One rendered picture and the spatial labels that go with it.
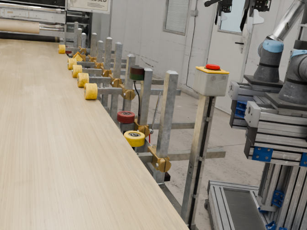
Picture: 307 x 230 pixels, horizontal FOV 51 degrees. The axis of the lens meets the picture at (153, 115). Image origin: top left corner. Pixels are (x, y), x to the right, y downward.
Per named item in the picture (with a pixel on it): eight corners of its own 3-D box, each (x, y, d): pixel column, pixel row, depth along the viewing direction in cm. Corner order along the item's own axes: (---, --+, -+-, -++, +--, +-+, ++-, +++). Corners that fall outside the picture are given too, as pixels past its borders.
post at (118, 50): (114, 122, 197) (121, 42, 182) (116, 123, 194) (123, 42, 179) (109, 122, 196) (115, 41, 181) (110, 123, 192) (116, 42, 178)
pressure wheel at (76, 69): (81, 62, 207) (82, 71, 202) (79, 71, 212) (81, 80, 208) (71, 62, 204) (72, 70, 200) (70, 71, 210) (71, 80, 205)
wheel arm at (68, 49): (114, 53, 314) (114, 49, 313) (115, 54, 311) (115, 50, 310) (60, 49, 296) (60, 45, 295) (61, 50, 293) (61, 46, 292)
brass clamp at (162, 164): (158, 156, 135) (160, 145, 133) (171, 172, 123) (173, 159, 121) (145, 157, 133) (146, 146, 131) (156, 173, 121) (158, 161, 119)
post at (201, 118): (188, 221, 108) (211, 91, 95) (195, 230, 104) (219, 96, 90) (177, 223, 107) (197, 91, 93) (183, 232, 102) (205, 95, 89)
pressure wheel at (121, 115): (129, 132, 154) (132, 109, 150) (134, 139, 147) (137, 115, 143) (113, 133, 151) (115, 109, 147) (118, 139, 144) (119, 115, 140)
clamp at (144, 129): (140, 127, 156) (140, 117, 154) (149, 138, 144) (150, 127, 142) (128, 127, 154) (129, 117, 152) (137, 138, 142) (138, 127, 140)
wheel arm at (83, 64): (137, 68, 248) (138, 63, 247) (139, 69, 245) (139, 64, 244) (71, 65, 230) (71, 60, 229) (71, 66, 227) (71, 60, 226)
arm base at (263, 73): (274, 78, 204) (277, 63, 201) (282, 83, 189) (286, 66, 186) (250, 75, 204) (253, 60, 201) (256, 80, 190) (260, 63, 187)
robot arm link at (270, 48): (260, 63, 189) (265, 39, 185) (257, 60, 202) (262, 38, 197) (281, 66, 187) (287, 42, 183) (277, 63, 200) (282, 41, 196)
